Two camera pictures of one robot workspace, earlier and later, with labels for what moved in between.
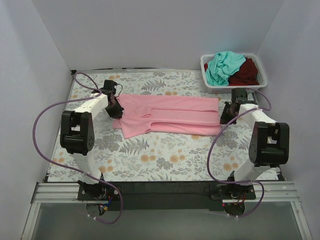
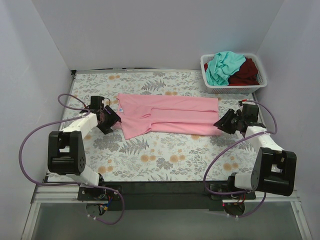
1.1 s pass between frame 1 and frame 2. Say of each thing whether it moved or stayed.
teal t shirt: stayed
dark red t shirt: stayed
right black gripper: moved
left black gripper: moved
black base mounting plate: stayed
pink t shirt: stayed
